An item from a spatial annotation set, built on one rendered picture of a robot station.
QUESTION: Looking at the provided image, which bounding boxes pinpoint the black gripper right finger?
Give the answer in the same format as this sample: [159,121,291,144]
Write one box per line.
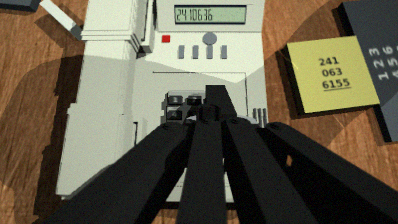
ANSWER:
[215,85,398,224]

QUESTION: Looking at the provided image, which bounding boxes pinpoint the beige telephone handset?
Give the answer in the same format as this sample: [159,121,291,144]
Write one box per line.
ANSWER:
[55,0,149,200]

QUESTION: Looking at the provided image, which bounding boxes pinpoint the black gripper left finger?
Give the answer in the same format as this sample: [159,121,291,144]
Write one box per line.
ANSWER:
[41,85,228,224]

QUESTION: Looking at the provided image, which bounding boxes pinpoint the yellow sticky note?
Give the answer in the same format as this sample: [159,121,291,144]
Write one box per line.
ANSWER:
[283,36,380,116]

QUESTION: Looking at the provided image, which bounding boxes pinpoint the white desk phone body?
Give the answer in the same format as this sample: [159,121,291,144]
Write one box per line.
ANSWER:
[131,0,268,144]

